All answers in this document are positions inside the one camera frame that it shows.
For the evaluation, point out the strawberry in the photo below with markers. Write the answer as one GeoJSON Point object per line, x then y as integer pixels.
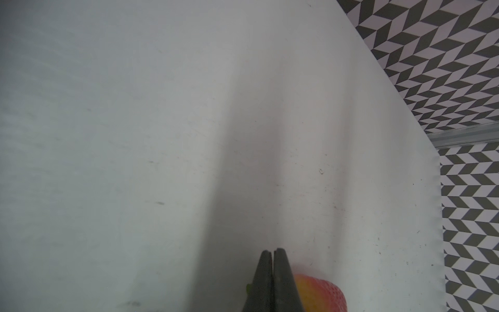
{"type": "Point", "coordinates": [319, 295]}

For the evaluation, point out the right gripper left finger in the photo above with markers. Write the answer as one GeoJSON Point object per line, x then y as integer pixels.
{"type": "Point", "coordinates": [260, 296]}

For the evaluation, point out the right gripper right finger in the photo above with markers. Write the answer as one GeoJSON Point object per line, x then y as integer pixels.
{"type": "Point", "coordinates": [286, 296]}

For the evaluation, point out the right corner aluminium post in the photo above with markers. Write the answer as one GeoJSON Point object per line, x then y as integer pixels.
{"type": "Point", "coordinates": [484, 133]}

